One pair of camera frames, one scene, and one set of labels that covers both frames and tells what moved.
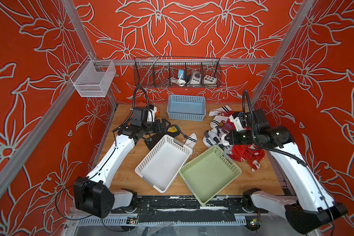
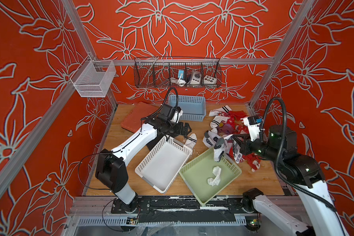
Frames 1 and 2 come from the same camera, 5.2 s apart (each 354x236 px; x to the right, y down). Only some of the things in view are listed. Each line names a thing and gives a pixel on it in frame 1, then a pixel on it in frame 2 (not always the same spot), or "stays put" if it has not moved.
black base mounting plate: (186, 209) stays put
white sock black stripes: (191, 140) stays put
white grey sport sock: (215, 137) -> (219, 149)
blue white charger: (181, 72) stays put
